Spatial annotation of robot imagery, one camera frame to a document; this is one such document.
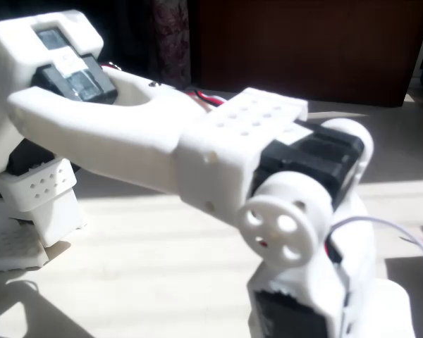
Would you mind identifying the dark floral curtain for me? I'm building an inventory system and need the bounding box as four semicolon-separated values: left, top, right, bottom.
152;0;192;92

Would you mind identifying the dark brown wooden cabinet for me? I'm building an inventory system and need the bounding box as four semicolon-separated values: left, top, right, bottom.
190;0;423;108

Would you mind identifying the red black elbow cable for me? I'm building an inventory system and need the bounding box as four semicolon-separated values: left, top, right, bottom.
192;89;229;107

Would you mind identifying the red black white servo cable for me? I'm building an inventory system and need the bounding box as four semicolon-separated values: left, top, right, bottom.
324;215;423;277

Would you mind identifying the white perforated base plate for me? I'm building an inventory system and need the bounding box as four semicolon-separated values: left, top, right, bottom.
0;218;49;274

